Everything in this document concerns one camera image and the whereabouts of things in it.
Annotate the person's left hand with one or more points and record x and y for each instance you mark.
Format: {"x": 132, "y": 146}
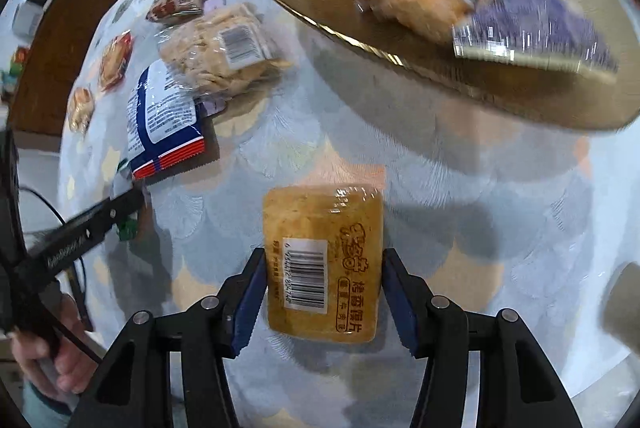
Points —
{"x": 75, "y": 358}

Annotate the small green wrapper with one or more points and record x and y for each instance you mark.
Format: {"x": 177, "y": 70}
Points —
{"x": 127, "y": 228}

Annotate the brown wooden sideboard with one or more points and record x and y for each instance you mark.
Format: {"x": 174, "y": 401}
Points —
{"x": 55, "y": 58}

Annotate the golden ribbed bowl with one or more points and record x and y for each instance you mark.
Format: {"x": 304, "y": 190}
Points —
{"x": 525, "y": 93}

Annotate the yellow brown snack packet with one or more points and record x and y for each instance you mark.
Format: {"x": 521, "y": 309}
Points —
{"x": 320, "y": 218}

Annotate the row of colourful small boxes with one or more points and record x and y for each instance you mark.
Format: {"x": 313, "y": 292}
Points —
{"x": 17, "y": 63}

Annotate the cream purple snack bag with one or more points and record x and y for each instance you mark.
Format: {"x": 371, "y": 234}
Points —
{"x": 540, "y": 23}

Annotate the person's left forearm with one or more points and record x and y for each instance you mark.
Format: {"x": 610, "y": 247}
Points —
{"x": 45, "y": 413}

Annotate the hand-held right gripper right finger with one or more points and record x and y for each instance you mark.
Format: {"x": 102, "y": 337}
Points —
{"x": 400, "y": 303}

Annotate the clear bag of crackers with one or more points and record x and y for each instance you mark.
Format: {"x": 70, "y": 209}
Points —
{"x": 210, "y": 53}

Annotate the blue white red packet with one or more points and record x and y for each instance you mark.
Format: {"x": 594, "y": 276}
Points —
{"x": 160, "y": 118}

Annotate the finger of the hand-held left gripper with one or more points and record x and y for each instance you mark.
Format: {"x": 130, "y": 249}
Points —
{"x": 117, "y": 210}

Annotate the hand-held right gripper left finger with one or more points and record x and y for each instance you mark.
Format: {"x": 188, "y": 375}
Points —
{"x": 247, "y": 303}

